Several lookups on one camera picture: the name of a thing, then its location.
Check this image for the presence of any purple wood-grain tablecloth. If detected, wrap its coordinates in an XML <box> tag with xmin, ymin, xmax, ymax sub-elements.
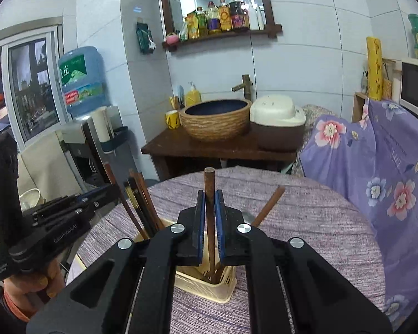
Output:
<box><xmin>75</xmin><ymin>166</ymin><xmax>385</xmax><ymax>334</ymax></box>

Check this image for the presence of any wooden crate shelf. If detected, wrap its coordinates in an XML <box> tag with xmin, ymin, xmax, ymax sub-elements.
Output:
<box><xmin>352</xmin><ymin>58</ymin><xmax>403</xmax><ymax>123</ymax></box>

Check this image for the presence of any yellow mug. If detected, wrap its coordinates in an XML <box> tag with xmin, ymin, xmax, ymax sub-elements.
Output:
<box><xmin>165</xmin><ymin>110</ymin><xmax>181</xmax><ymax>129</ymax></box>

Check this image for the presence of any beige paper cup stack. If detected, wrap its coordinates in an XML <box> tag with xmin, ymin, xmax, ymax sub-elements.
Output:
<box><xmin>91</xmin><ymin>108</ymin><xmax>113</xmax><ymax>148</ymax></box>

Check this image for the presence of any person's left hand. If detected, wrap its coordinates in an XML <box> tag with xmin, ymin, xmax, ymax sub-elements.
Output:
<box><xmin>2</xmin><ymin>266</ymin><xmax>65</xmax><ymax>322</ymax></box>

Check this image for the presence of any yellow soap bottle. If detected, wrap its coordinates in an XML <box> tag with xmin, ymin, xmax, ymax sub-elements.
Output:
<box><xmin>184</xmin><ymin>82</ymin><xmax>201</xmax><ymax>108</ymax></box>

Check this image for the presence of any green hanging packet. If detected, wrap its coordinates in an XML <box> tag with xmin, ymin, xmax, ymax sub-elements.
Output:
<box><xmin>136</xmin><ymin>21</ymin><xmax>157</xmax><ymax>55</ymax></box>

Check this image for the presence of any row of condiment bottles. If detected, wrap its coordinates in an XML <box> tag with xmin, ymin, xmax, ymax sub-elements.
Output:
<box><xmin>179</xmin><ymin>0</ymin><xmax>266</xmax><ymax>40</ymax></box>

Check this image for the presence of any blue water bottle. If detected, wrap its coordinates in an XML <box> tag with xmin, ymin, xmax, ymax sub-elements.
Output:
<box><xmin>57</xmin><ymin>46</ymin><xmax>109</xmax><ymax>115</ymax></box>

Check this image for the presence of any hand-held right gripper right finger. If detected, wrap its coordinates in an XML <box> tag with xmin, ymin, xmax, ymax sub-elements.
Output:
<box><xmin>215</xmin><ymin>190</ymin><xmax>393</xmax><ymax>334</ymax></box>

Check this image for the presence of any cream perforated utensil holder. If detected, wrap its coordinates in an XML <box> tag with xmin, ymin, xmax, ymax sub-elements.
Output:
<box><xmin>133</xmin><ymin>217</ymin><xmax>237</xmax><ymax>303</ymax></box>

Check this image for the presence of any white bowl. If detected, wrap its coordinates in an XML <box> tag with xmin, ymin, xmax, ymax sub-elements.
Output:
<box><xmin>19</xmin><ymin>188</ymin><xmax>42</xmax><ymax>213</ymax></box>

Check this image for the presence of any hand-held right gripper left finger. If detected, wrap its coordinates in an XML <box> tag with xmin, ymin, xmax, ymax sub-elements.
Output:
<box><xmin>26</xmin><ymin>190</ymin><xmax>207</xmax><ymax>334</ymax></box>

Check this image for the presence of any glass sliding door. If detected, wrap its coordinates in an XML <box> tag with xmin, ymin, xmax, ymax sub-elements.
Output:
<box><xmin>0</xmin><ymin>17</ymin><xmax>66</xmax><ymax>147</ymax></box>

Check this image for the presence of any yellow package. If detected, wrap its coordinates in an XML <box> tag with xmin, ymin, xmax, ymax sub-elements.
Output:
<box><xmin>366</xmin><ymin>36</ymin><xmax>384</xmax><ymax>101</ymax></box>

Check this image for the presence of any white brown rice cooker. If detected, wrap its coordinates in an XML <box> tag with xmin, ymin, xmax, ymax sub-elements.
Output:
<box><xmin>250</xmin><ymin>95</ymin><xmax>306</xmax><ymax>152</ymax></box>

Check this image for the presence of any purple floral cloth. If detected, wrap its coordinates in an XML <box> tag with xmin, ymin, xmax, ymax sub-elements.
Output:
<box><xmin>300</xmin><ymin>99</ymin><xmax>418</xmax><ymax>324</ymax></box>

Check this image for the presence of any bronze faucet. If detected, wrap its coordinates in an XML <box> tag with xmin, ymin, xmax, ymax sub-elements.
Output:
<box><xmin>232</xmin><ymin>74</ymin><xmax>254</xmax><ymax>102</ymax></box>

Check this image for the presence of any dark cup holder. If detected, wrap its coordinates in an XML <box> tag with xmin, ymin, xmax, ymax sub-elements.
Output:
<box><xmin>103</xmin><ymin>126</ymin><xmax>129</xmax><ymax>154</ymax></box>

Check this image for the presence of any water dispenser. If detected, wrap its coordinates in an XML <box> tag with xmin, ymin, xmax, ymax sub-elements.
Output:
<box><xmin>61</xmin><ymin>106</ymin><xmax>136</xmax><ymax>190</ymax></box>

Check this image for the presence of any dark wooden vanity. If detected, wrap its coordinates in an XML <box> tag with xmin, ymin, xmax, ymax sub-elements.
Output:
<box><xmin>141</xmin><ymin>127</ymin><xmax>298</xmax><ymax>181</ymax></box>

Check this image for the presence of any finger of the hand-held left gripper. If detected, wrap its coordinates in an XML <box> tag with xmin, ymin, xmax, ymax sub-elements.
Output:
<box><xmin>33</xmin><ymin>183</ymin><xmax>121</xmax><ymax>232</ymax></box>
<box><xmin>31</xmin><ymin>191</ymin><xmax>101</xmax><ymax>218</ymax></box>

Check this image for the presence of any brown wooden chopstick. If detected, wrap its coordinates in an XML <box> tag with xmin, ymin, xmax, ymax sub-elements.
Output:
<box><xmin>251</xmin><ymin>185</ymin><xmax>286</xmax><ymax>228</ymax></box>
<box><xmin>130</xmin><ymin>169</ymin><xmax>159</xmax><ymax>234</ymax></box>
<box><xmin>204</xmin><ymin>168</ymin><xmax>217</xmax><ymax>284</ymax></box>
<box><xmin>104</xmin><ymin>162</ymin><xmax>150</xmax><ymax>240</ymax></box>
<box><xmin>136</xmin><ymin>170</ymin><xmax>165</xmax><ymax>232</ymax></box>

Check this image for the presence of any black chopstick gold band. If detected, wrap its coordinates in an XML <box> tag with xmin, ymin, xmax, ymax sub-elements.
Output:
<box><xmin>123</xmin><ymin>180</ymin><xmax>145</xmax><ymax>240</ymax></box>
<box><xmin>128</xmin><ymin>178</ymin><xmax>150</xmax><ymax>239</ymax></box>

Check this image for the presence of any wicker-pattern basin sink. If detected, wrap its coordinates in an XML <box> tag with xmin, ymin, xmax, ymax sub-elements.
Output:
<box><xmin>179</xmin><ymin>98</ymin><xmax>253</xmax><ymax>142</ymax></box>

